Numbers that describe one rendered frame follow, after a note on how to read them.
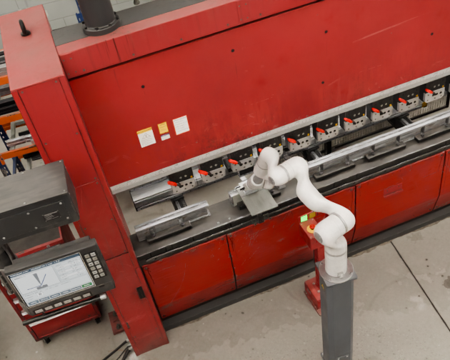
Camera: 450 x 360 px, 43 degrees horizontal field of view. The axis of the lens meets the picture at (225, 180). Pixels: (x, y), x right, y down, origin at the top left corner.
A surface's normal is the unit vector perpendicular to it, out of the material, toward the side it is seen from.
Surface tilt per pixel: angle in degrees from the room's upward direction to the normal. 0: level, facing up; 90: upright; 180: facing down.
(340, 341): 90
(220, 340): 0
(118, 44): 90
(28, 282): 90
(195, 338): 0
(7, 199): 0
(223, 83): 90
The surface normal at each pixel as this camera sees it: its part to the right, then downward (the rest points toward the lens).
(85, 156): 0.35, 0.60
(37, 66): -0.15, -0.73
